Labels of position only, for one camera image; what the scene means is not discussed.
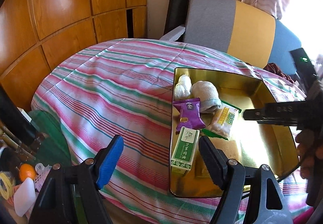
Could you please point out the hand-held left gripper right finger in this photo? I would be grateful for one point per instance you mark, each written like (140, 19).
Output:
(212, 161)

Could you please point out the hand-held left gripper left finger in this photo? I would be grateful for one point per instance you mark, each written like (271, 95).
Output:
(109, 163)

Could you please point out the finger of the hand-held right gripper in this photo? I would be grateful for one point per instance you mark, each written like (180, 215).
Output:
(277, 113)

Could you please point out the green white small box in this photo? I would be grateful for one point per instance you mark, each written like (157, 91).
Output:
(184, 148)

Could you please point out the gold metal tin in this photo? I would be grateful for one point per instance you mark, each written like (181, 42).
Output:
(252, 143)

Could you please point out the green yellow snack packet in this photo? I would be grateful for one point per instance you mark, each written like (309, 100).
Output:
(223, 121)

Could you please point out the purple snack packet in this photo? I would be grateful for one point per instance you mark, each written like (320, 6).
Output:
(189, 115)

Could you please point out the white grey sock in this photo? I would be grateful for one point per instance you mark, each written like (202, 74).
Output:
(205, 95)

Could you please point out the white mesh ball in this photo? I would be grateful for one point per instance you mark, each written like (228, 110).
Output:
(183, 86)

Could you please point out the person's right hand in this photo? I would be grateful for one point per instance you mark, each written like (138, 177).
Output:
(306, 153)

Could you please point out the dark red cloth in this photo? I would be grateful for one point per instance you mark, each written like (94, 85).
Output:
(277, 70)

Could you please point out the green plastic stool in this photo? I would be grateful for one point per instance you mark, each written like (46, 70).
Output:
(48, 133)

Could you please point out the striped pink green tablecloth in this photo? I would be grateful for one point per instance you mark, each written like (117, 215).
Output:
(101, 82)

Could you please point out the orange fruit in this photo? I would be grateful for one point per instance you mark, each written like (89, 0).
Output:
(27, 172)

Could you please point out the white plastic container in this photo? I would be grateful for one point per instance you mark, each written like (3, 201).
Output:
(24, 196)

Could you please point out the grey yellow blue chair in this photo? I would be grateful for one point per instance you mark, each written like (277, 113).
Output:
(209, 19)

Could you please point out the black tube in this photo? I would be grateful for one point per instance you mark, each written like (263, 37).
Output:
(15, 118)

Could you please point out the yellow tape roll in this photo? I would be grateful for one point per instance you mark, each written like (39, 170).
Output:
(5, 183)

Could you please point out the black rolled mat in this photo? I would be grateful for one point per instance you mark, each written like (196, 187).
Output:
(178, 4)

